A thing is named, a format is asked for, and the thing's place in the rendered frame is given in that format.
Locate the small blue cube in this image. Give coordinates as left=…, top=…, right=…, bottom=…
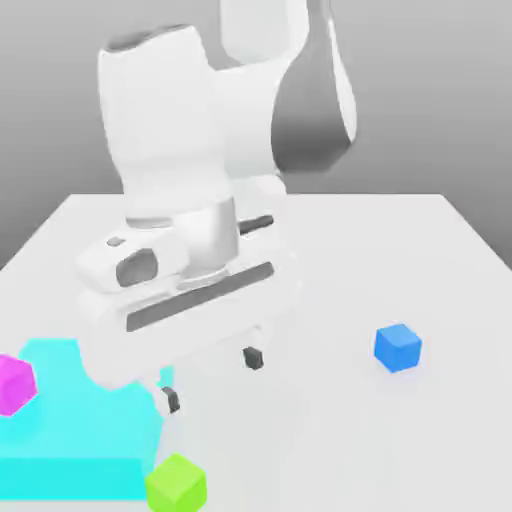
left=373, top=322, right=424, bottom=375

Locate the small green cube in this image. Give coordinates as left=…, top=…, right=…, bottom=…
left=144, top=452, right=209, bottom=512

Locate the large cyan box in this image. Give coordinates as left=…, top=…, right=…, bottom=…
left=0, top=337, right=176, bottom=502

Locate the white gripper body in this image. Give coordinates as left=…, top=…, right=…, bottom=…
left=76, top=250, right=304, bottom=391

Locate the small magenta cube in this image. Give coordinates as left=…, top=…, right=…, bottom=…
left=0, top=353, right=39, bottom=418

